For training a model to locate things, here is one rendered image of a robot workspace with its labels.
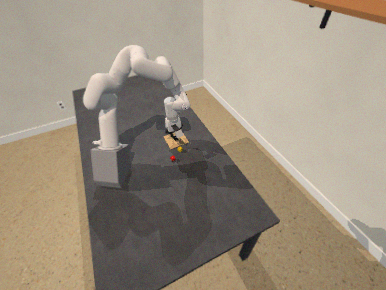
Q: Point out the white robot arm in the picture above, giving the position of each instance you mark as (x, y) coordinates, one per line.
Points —
(109, 84)

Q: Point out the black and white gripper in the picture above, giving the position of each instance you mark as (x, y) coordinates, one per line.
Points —
(169, 123)

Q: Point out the orange mat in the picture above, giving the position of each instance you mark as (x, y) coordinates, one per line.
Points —
(175, 143)

